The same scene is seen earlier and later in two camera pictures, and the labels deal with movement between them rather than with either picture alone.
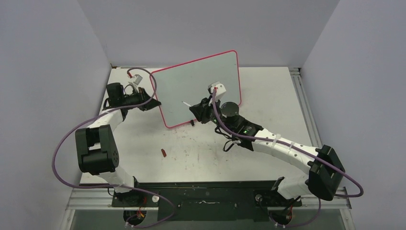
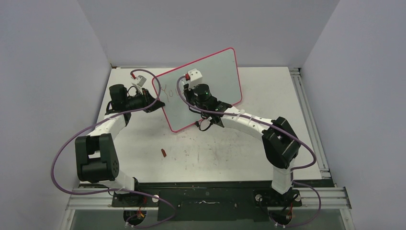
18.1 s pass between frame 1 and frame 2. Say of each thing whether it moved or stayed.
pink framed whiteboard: stayed
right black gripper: moved
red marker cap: stayed
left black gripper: stayed
